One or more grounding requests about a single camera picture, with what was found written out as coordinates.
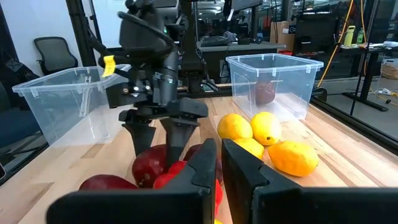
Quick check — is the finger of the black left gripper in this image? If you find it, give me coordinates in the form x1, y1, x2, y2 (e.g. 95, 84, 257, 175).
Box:
122, 123, 157, 157
160, 118, 200, 169

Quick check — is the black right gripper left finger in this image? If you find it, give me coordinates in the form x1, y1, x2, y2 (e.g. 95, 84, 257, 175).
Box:
45, 138, 218, 224

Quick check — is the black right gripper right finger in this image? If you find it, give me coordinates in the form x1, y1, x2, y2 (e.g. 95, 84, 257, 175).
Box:
221, 138, 398, 224

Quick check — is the dark red round fruit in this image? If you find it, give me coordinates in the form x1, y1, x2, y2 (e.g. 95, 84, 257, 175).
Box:
248, 81, 277, 106
78, 174, 139, 190
132, 144, 169, 189

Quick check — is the red bell pepper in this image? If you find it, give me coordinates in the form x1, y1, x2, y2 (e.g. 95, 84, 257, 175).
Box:
152, 160, 224, 217

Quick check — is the yellow lemon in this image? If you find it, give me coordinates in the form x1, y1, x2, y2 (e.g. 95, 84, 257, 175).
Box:
250, 111, 282, 146
267, 140, 320, 177
216, 113, 254, 140
233, 138, 265, 160

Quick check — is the black keyboard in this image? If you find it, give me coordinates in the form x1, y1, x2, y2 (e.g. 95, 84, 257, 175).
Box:
200, 35, 231, 47

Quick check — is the yellow tape tag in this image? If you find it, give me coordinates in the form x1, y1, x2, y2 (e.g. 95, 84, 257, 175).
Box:
101, 55, 116, 78

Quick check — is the grey desk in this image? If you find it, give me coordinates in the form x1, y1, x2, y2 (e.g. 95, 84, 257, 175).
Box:
195, 41, 287, 85

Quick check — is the clear plastic bin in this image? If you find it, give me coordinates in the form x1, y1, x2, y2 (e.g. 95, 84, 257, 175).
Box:
11, 63, 133, 147
226, 53, 324, 122

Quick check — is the cardboard box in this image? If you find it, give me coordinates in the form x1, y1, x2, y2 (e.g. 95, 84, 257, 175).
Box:
269, 21, 297, 52

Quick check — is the black mesh office chair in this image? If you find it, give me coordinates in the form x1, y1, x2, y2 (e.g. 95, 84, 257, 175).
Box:
33, 36, 79, 76

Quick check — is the computer monitor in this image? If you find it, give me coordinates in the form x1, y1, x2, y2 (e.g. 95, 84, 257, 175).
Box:
228, 0, 264, 15

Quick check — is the dark blue chair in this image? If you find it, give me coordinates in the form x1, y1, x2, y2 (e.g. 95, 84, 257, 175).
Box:
0, 80, 47, 150

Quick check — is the black side table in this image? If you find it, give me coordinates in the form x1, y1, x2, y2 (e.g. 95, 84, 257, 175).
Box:
340, 43, 398, 113

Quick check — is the black cabinet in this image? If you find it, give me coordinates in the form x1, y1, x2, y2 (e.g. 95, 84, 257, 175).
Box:
295, 14, 340, 57

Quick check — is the wicker basket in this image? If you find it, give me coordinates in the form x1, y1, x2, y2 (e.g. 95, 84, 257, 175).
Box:
381, 63, 398, 80

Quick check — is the light green water bottle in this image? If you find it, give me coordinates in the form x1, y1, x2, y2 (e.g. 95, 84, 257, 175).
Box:
343, 26, 356, 47

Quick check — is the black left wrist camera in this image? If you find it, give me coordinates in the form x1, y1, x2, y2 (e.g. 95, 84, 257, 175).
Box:
105, 80, 155, 109

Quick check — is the black vertical frame post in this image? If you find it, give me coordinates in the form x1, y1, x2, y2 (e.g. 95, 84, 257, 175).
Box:
180, 0, 205, 94
65, 0, 98, 68

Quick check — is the yellow cable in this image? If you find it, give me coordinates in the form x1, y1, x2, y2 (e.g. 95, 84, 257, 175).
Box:
317, 0, 355, 88

